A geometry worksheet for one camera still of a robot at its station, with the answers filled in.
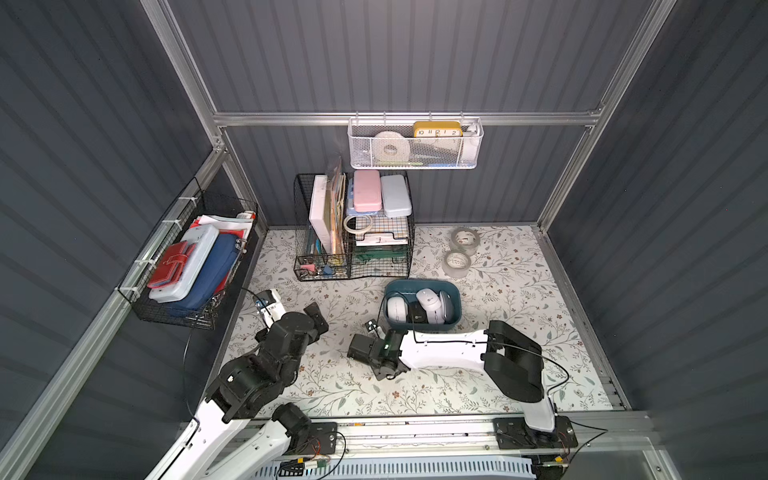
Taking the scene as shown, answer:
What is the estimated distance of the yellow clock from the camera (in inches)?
34.8

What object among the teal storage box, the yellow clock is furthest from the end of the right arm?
the yellow clock

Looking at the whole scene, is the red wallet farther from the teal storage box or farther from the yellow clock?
the yellow clock

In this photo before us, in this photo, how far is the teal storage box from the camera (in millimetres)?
932

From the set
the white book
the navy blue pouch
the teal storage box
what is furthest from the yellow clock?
the navy blue pouch

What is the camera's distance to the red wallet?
628mm
